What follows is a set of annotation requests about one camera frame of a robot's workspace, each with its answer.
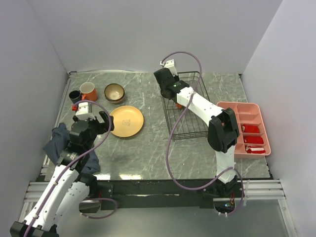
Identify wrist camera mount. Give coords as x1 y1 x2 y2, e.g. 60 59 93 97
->
72 102 95 120
160 59 178 77

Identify blue cloth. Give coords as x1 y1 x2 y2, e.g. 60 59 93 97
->
43 122 101 174

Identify dark blue mug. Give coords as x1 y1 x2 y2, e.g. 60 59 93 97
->
69 90 82 104

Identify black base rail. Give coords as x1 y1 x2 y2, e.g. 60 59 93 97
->
79 178 244 210

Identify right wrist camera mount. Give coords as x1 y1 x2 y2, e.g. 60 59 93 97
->
160 59 178 77

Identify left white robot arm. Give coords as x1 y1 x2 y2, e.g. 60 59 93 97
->
10 111 114 237

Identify orange mug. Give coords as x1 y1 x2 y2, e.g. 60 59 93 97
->
79 82 98 102

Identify red item in tray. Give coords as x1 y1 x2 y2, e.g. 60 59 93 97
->
241 124 260 133
243 136 264 144

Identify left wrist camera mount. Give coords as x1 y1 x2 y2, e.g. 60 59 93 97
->
72 102 95 120

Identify black wire dish rack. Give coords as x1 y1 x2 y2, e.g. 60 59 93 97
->
161 71 208 141

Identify beige plate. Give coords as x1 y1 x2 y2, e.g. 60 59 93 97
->
110 106 144 138

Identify pink divided tray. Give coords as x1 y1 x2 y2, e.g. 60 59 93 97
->
217 101 271 159

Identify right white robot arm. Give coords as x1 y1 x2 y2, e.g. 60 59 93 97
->
154 68 241 197

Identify red white striped item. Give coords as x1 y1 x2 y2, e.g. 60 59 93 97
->
245 146 266 154

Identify dark brown patterned bowl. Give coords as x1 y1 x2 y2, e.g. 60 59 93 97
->
104 83 125 104

